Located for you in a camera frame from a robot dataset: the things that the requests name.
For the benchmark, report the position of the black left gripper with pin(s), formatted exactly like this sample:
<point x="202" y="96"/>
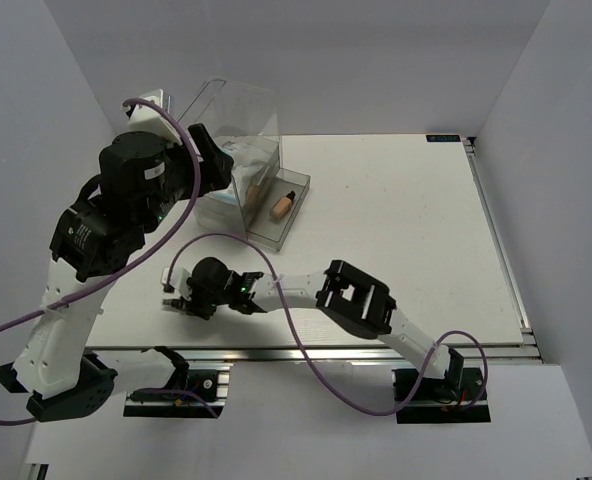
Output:
<point x="215" y="169"/>

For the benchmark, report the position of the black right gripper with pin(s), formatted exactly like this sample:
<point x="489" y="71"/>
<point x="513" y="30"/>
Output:
<point x="193" y="305"/>

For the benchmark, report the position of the white cotton pad pack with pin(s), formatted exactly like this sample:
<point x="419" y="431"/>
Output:
<point x="236" y="190"/>
<point x="243" y="154"/>

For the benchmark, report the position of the smoked acrylic drawer organizer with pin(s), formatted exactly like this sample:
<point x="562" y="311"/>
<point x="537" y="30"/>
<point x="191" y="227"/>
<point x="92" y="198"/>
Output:
<point x="250" y="218"/>

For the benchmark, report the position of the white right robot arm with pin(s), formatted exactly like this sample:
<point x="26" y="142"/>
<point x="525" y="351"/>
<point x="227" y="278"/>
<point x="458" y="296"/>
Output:
<point x="355" y="301"/>

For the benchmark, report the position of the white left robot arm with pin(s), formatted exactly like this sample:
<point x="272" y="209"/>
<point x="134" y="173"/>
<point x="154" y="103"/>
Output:
<point x="142" y="176"/>

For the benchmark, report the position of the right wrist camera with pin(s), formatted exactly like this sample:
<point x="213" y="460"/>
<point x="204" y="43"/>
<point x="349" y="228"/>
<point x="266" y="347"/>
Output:
<point x="175" y="281"/>

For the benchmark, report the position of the aluminium front rail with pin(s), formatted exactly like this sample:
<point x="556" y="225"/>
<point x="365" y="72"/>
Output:
<point x="524" y="354"/>

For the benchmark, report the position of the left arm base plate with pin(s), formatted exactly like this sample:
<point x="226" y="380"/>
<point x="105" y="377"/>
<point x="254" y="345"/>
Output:
<point x="188" y="392"/>

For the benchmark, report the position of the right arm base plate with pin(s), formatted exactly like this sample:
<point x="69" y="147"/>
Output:
<point x="436" y="404"/>

